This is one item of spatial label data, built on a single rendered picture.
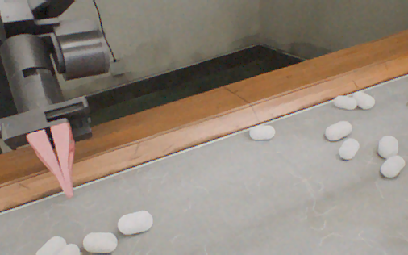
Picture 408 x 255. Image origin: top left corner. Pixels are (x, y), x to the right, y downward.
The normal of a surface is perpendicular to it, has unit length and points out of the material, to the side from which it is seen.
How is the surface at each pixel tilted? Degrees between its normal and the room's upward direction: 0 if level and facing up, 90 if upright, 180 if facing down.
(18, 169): 0
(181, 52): 89
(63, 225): 0
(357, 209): 0
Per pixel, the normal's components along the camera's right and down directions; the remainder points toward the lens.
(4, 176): -0.15, -0.83
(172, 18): 0.38, 0.45
